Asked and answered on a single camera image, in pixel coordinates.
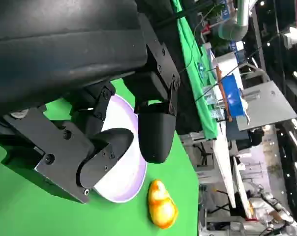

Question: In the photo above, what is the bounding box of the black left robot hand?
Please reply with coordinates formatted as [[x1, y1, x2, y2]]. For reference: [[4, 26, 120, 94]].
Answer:
[[0, 0, 181, 205]]

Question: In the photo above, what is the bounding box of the green cloth on background table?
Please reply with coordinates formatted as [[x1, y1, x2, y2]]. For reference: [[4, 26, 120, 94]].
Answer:
[[172, 0, 218, 141]]

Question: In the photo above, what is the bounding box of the lilac plate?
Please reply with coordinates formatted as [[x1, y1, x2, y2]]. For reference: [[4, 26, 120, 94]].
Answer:
[[93, 94, 148, 204]]

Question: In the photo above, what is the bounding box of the white device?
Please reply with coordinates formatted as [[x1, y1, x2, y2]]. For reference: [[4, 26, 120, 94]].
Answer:
[[283, 27, 297, 48]]

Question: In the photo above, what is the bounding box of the blue box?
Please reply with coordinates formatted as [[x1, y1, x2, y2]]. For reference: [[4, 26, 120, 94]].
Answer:
[[222, 73, 245, 118]]

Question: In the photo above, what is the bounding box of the white desk top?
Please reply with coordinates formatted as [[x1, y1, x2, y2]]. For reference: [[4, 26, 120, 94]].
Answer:
[[212, 115, 238, 208]]

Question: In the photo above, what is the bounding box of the brown wooden stick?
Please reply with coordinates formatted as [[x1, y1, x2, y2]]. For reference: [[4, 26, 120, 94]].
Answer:
[[216, 66, 233, 122]]

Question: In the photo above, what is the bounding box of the grey desk board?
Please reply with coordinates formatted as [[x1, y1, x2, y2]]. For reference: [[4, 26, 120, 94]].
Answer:
[[237, 81, 297, 131]]

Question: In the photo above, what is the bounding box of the orange white toy bread roll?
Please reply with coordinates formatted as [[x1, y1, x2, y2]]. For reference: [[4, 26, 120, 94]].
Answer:
[[147, 179, 179, 230]]

